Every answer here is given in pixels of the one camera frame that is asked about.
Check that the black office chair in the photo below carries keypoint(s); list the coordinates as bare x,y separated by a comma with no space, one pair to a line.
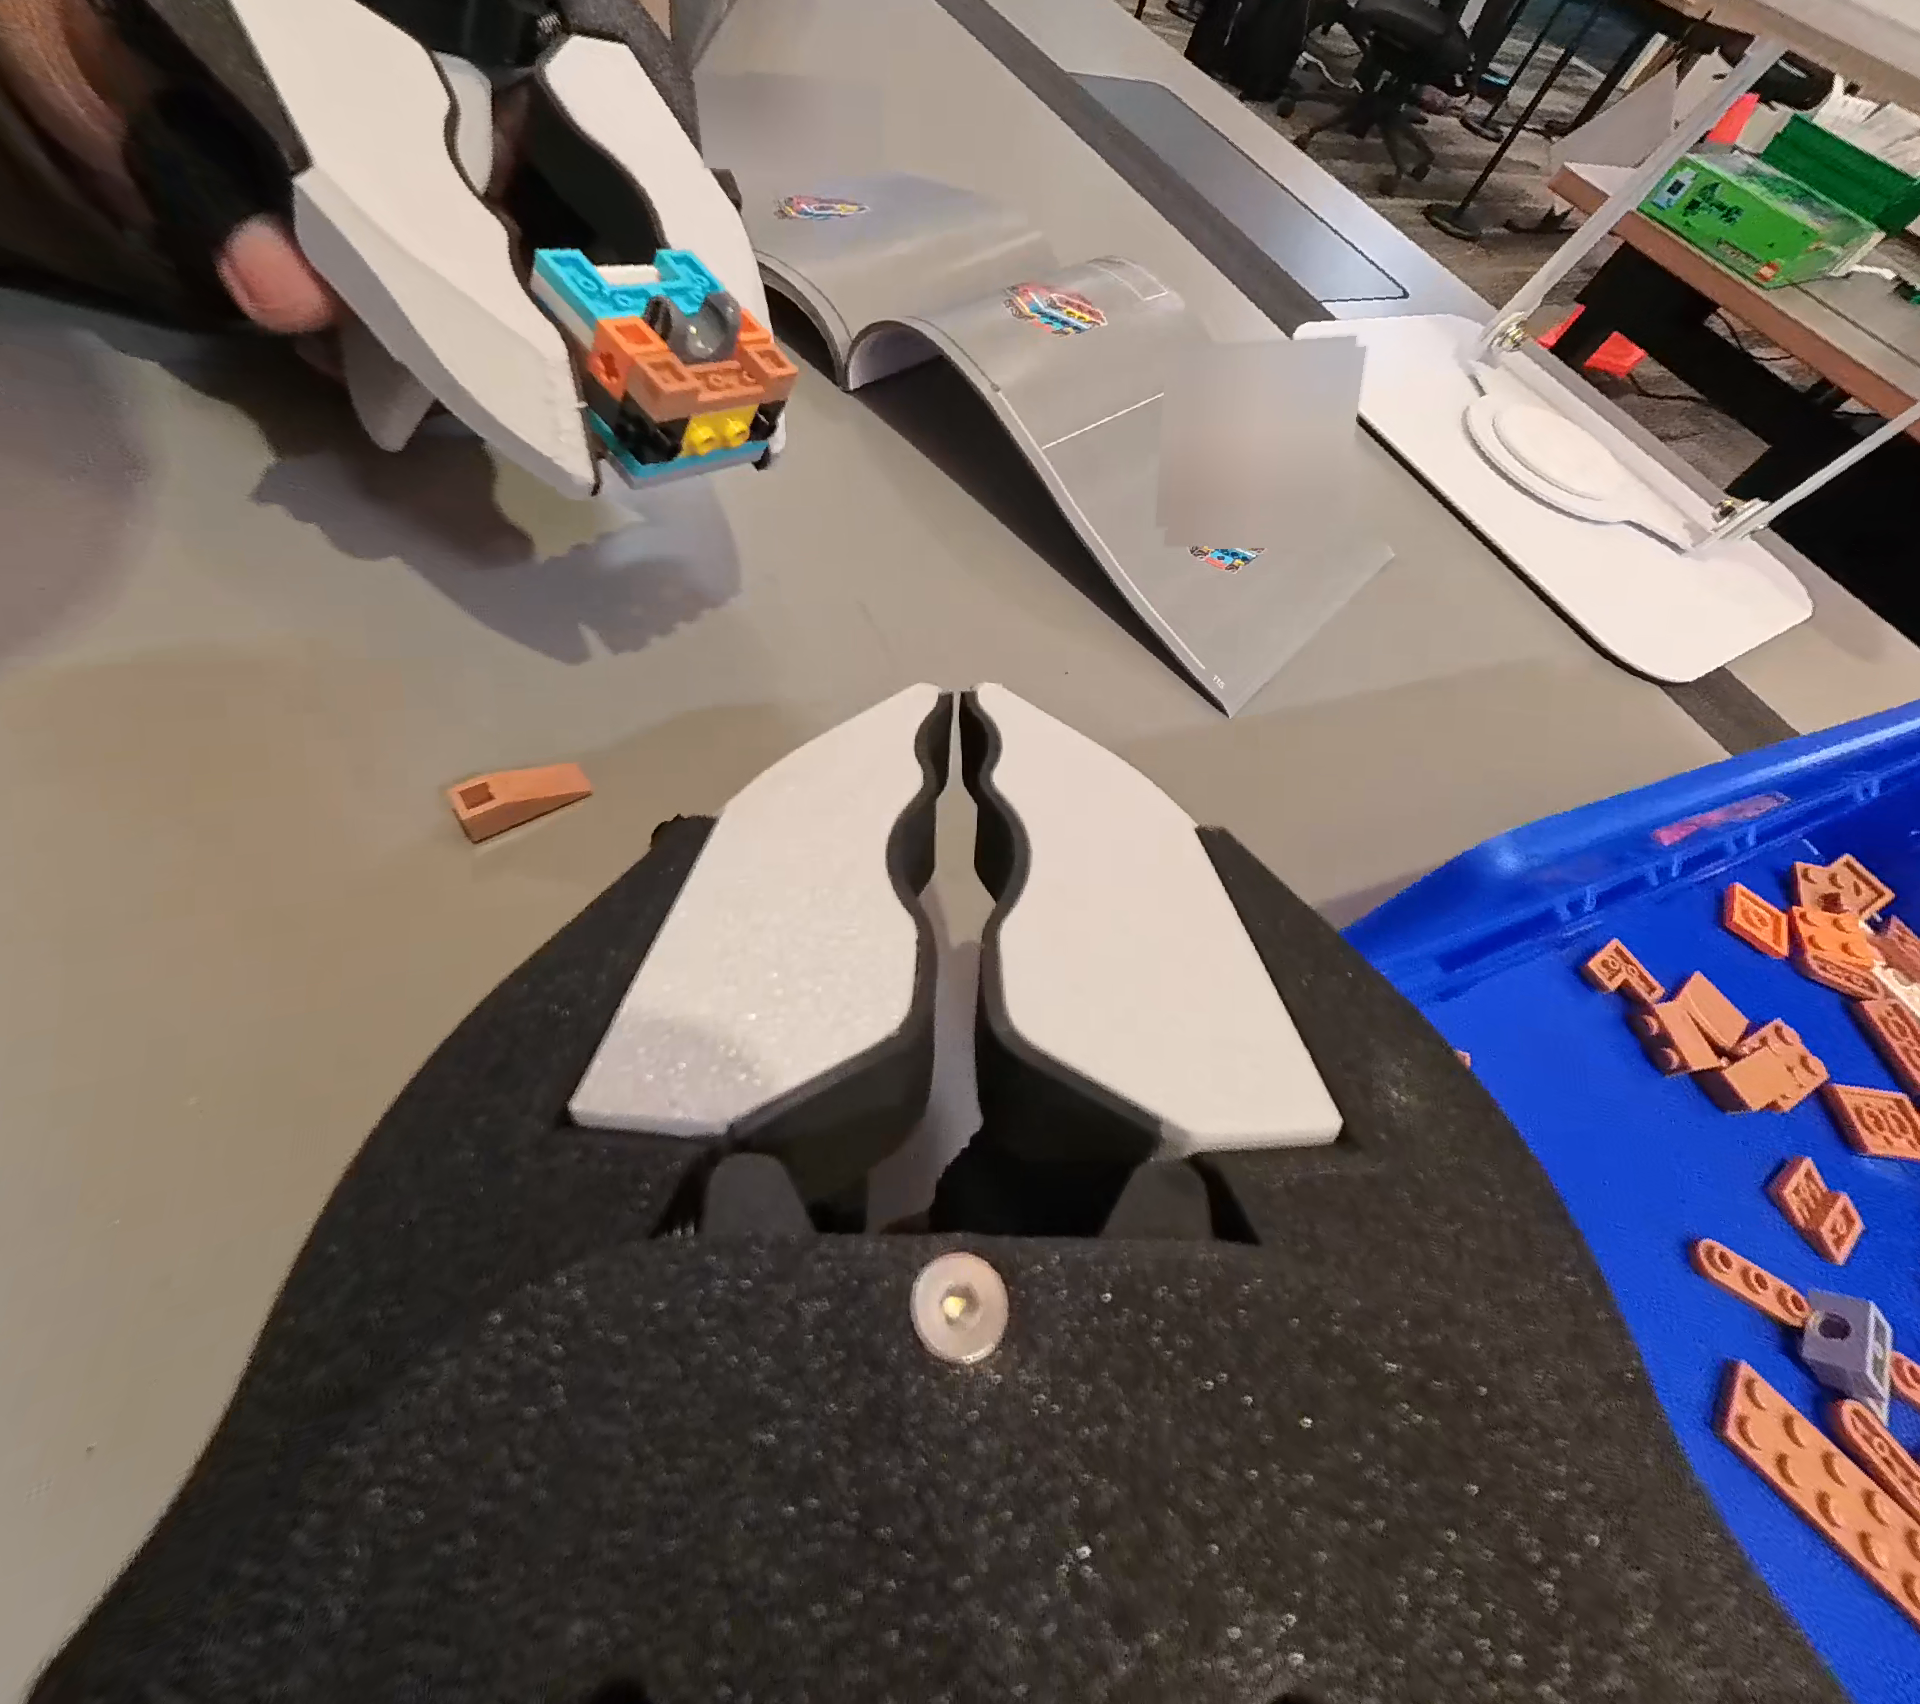
1395,52

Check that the wooden table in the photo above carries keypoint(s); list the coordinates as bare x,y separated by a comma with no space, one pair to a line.
1801,324

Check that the green toy set box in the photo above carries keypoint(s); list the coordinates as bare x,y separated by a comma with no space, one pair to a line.
1757,221

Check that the white desk lamp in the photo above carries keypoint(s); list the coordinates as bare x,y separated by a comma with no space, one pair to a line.
1576,502

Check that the person's left forearm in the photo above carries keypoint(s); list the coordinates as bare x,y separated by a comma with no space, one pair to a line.
46,159

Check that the multicoloured toy brick model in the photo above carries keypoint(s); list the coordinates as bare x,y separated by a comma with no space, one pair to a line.
675,369

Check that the grey desk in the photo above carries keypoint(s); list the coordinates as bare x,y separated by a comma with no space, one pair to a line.
299,623

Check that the blue plastic bin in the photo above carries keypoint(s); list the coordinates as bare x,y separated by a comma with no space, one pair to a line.
1576,1135

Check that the grey toy brick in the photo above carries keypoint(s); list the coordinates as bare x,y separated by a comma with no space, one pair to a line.
1849,1345

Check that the person's left hand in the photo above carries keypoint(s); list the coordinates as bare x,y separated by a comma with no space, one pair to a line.
271,272

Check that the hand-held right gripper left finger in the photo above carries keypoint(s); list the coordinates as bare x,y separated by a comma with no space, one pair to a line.
779,939

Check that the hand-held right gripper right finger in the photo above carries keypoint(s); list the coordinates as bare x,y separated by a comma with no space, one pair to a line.
1140,939

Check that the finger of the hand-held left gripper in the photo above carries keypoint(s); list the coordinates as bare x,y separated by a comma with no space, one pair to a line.
659,159
404,233

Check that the pile of tan toy bricks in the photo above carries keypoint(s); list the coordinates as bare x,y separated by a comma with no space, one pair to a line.
1786,1450

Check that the tan slope toy brick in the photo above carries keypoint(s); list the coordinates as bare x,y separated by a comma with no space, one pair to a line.
517,804

